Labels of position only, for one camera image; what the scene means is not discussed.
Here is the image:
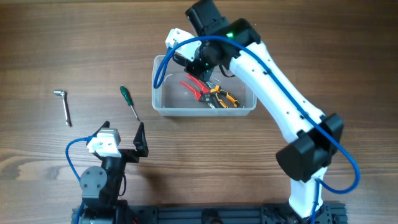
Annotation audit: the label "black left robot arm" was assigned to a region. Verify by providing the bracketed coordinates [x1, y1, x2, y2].
[71, 121, 149, 224]

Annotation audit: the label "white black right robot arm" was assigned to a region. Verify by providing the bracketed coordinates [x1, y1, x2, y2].
[166, 1, 343, 222]

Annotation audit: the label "green handled screwdriver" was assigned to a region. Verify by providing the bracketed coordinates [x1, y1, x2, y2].
[119, 86, 140, 122]

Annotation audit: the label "red handled wire stripper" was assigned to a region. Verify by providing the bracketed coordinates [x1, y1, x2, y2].
[179, 74, 216, 109]

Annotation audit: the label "silver L-shaped socket wrench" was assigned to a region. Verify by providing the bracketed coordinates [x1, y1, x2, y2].
[53, 90, 72, 127]

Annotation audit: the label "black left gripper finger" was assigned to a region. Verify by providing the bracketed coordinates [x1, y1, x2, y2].
[92, 121, 110, 136]
[133, 122, 149, 157]

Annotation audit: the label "clear plastic container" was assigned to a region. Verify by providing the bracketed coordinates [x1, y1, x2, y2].
[152, 60, 257, 116]

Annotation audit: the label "blue left camera cable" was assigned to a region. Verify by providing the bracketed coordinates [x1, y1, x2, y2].
[65, 135, 94, 224]

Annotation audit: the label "orange black long-nose pliers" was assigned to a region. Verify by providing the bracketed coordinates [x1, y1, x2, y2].
[205, 81, 240, 108]

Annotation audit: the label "blue camera cable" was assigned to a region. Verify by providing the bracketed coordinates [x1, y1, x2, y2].
[65, 135, 94, 224]
[152, 35, 361, 224]

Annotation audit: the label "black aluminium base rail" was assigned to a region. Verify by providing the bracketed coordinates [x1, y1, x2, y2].
[70, 202, 348, 224]

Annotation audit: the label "blue right camera cable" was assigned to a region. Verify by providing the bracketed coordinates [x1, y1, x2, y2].
[152, 35, 361, 224]

